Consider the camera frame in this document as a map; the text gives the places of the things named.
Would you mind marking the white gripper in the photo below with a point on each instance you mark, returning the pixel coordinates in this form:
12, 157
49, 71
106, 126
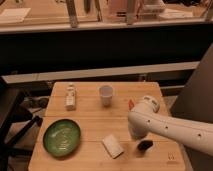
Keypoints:
137, 136

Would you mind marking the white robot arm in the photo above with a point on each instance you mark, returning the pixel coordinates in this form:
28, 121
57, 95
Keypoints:
144, 118

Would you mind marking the black small object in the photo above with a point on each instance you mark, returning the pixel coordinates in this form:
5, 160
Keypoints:
145, 145

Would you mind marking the orange carrot toy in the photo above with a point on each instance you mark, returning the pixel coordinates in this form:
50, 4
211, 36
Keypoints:
131, 104

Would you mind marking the white paper cup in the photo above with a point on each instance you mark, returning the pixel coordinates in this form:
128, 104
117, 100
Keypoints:
106, 94

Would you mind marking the green round plate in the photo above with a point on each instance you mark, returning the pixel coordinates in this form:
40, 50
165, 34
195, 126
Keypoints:
62, 138

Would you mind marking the black chair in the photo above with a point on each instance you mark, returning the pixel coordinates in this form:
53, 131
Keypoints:
11, 111

